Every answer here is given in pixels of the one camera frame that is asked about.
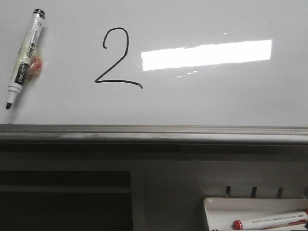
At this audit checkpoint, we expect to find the white marker tray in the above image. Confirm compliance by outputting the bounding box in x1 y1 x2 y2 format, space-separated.
203 197 308 231

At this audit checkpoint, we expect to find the grey whiteboard frame ledge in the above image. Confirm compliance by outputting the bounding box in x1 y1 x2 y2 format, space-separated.
0 124 308 145

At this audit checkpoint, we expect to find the black tray hook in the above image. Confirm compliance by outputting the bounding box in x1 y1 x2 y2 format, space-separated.
276 187 284 199
250 186 257 198
225 186 231 198

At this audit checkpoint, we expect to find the white whiteboard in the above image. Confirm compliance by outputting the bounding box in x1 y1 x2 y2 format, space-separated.
0 0 308 127

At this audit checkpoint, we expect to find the red capped whiteboard marker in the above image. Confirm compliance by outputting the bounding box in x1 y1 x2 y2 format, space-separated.
232 211 308 230

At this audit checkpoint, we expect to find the black whiteboard marker with magnet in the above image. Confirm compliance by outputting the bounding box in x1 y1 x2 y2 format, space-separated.
6 9 45 110

